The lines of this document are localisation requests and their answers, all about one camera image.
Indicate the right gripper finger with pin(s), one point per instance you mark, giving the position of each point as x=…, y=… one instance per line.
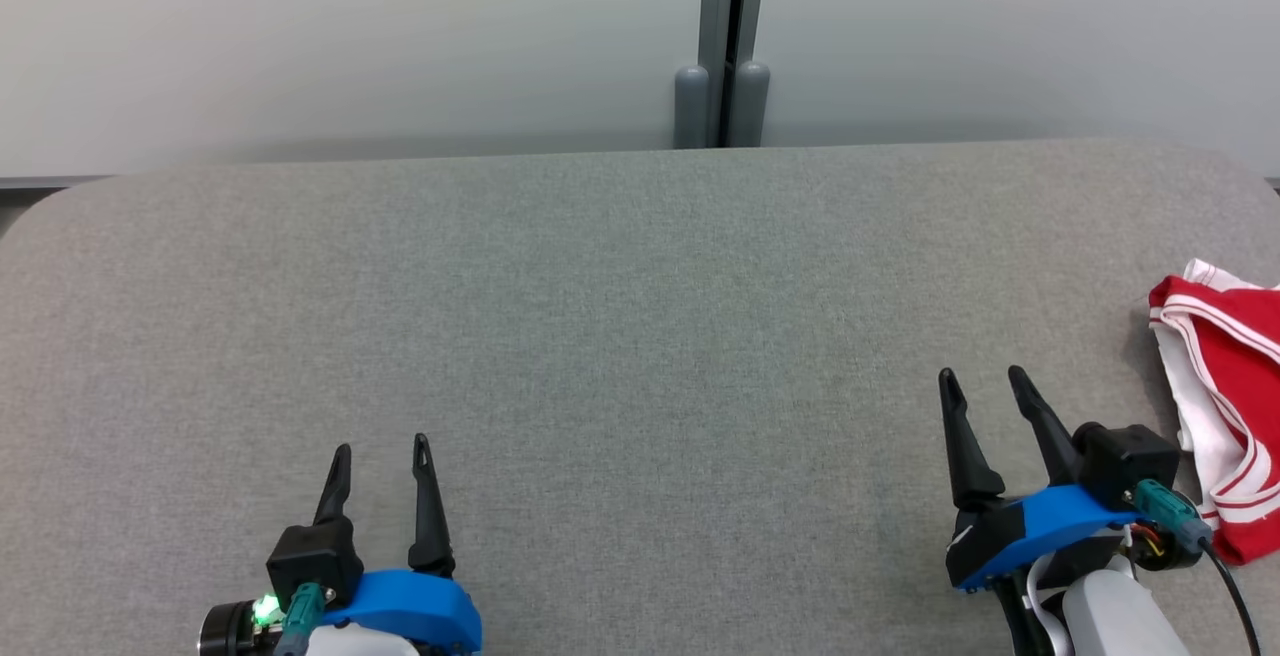
x=1055, y=446
x=972, y=456

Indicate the blue camera bracket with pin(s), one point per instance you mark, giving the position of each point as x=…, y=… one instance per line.
x=410, y=611
x=1050, y=526

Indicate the blue left camera bracket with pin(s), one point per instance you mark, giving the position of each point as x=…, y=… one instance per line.
x=410, y=611

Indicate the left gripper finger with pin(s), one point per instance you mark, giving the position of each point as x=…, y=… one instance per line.
x=430, y=526
x=336, y=491

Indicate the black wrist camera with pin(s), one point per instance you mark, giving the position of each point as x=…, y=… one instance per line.
x=1130, y=461
x=315, y=556

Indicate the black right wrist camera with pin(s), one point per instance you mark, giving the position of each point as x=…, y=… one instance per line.
x=1130, y=461

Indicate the red jersey white trim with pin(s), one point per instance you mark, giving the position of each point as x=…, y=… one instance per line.
x=1235, y=386

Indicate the grey partition post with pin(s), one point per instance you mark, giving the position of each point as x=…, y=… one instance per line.
x=750, y=106
x=692, y=106

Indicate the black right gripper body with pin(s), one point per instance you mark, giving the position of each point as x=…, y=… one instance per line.
x=975, y=541

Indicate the blue right camera bracket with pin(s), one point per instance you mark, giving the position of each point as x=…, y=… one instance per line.
x=1050, y=526

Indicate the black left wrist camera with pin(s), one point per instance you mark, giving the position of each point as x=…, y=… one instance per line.
x=315, y=556

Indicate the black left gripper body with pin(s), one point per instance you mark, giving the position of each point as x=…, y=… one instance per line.
x=235, y=631

